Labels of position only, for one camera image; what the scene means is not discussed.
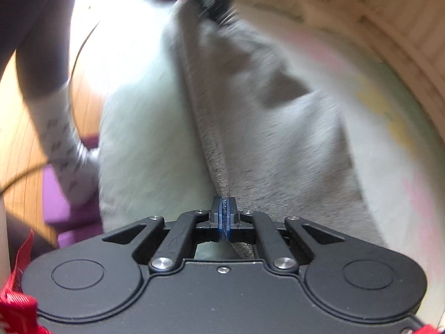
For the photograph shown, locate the grey sweatpants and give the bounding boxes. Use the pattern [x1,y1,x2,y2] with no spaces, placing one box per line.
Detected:
[165,0,384,246]

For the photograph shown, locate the floral bed blanket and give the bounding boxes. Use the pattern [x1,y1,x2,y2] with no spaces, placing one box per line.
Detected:
[72,0,444,326]

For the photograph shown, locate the purple slipper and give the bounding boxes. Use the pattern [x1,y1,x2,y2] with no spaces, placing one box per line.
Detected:
[42,158,103,248]

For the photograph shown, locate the person leg with white sock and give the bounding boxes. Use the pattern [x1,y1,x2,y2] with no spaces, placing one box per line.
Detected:
[1,0,99,201]

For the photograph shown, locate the black cable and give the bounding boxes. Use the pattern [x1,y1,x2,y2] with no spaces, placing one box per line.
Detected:
[0,20,100,195]

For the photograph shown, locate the cream wooden bed rail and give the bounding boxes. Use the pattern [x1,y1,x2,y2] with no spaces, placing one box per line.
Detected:
[243,0,444,132]

